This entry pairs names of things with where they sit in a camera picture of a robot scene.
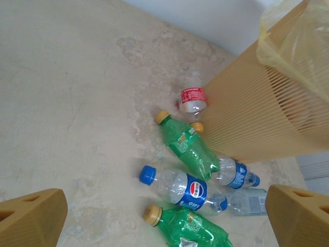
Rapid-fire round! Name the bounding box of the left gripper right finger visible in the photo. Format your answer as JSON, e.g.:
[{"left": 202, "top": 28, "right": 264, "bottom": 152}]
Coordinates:
[{"left": 265, "top": 184, "right": 329, "bottom": 247}]

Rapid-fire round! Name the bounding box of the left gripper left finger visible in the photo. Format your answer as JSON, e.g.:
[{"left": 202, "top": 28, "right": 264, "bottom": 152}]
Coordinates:
[{"left": 0, "top": 188, "right": 68, "bottom": 247}]

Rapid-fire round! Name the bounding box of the clear bottle grey label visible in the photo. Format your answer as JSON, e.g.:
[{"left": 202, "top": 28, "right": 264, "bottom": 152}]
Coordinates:
[{"left": 227, "top": 188, "right": 268, "bottom": 217}]

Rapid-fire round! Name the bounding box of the clear bottle blue label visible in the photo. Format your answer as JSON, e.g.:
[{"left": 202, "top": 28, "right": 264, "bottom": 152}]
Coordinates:
[{"left": 215, "top": 155, "right": 261, "bottom": 190}]

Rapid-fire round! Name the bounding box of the green bottle yellow cap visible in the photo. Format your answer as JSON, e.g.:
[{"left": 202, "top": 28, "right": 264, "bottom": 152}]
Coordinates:
[
  {"left": 155, "top": 110, "right": 221, "bottom": 181},
  {"left": 143, "top": 204, "right": 233, "bottom": 247}
]

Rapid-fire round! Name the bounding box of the clear Pepsi bottle blue cap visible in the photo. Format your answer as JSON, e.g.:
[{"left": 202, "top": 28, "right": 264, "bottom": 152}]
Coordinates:
[{"left": 139, "top": 165, "right": 229, "bottom": 216}]

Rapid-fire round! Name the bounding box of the crushed bottle red label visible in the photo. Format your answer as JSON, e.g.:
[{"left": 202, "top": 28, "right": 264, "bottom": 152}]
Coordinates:
[{"left": 177, "top": 72, "right": 208, "bottom": 121}]

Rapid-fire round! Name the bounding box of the orange plastic waste bin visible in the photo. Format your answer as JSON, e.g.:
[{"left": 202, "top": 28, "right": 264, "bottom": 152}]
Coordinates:
[{"left": 202, "top": 0, "right": 329, "bottom": 165}]

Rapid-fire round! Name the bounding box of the yellow plastic bin liner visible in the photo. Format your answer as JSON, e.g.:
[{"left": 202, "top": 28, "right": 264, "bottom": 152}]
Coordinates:
[{"left": 256, "top": 0, "right": 329, "bottom": 103}]

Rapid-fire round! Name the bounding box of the aluminium table frame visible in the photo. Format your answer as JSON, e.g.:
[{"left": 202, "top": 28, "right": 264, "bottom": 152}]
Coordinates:
[{"left": 295, "top": 153, "right": 329, "bottom": 191}]

